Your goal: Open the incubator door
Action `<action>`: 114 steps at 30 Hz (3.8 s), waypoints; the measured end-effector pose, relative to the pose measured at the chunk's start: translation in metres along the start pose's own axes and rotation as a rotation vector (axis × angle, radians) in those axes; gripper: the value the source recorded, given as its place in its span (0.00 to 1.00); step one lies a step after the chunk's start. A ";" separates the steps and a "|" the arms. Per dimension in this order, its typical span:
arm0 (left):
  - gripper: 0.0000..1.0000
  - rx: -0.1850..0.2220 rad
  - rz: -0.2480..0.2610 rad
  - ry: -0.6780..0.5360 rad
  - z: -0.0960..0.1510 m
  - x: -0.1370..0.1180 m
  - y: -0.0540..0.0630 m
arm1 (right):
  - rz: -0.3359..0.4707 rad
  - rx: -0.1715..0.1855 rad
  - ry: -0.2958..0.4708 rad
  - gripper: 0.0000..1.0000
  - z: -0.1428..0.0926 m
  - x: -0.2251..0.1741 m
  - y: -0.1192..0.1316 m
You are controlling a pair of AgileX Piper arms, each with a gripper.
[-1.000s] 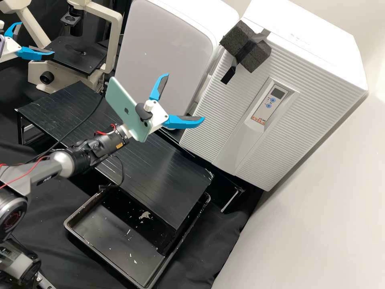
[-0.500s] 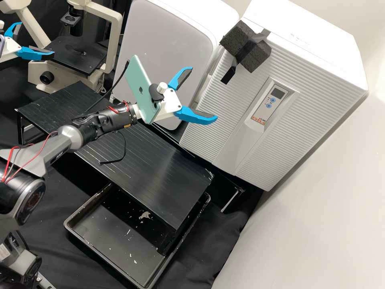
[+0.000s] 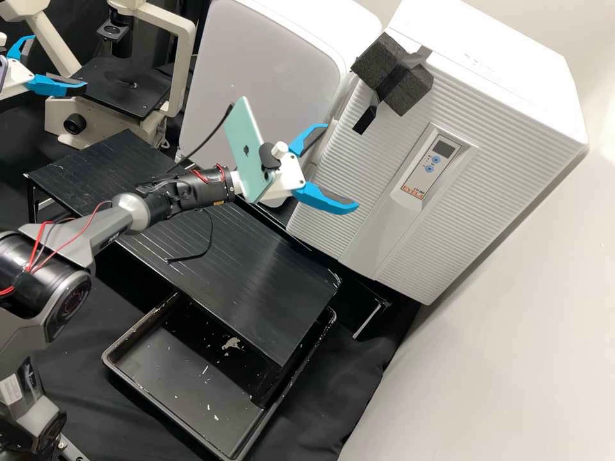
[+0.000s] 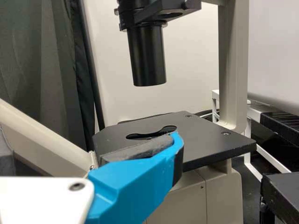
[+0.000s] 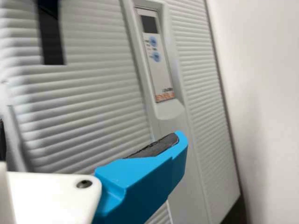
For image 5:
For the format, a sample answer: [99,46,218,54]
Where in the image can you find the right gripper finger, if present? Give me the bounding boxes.
[92,130,189,224]

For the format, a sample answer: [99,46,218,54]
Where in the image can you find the incubator door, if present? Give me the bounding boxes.
[0,0,242,224]

